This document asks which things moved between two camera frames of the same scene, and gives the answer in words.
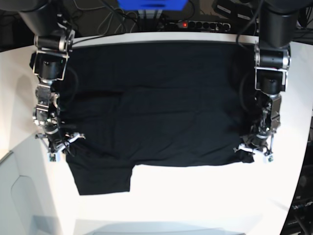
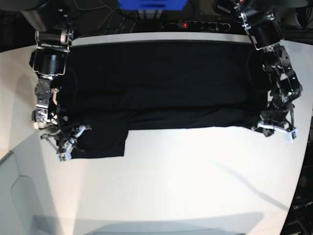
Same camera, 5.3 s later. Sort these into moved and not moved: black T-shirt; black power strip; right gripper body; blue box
Moved: right gripper body; black T-shirt
Not moved: black power strip; blue box
